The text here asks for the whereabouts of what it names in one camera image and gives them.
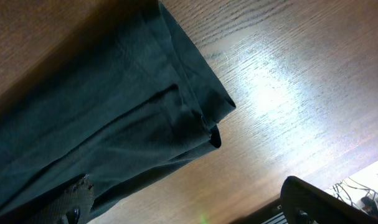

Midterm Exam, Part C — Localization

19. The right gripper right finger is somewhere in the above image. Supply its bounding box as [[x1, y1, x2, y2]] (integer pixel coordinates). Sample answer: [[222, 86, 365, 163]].
[[280, 176, 378, 224]]

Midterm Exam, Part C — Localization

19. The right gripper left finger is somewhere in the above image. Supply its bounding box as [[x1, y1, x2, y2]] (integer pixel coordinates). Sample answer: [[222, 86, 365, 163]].
[[22, 174, 94, 224]]

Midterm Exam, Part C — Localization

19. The dark green t-shirt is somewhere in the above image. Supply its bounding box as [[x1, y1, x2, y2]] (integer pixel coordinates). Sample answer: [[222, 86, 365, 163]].
[[0, 1, 235, 222]]

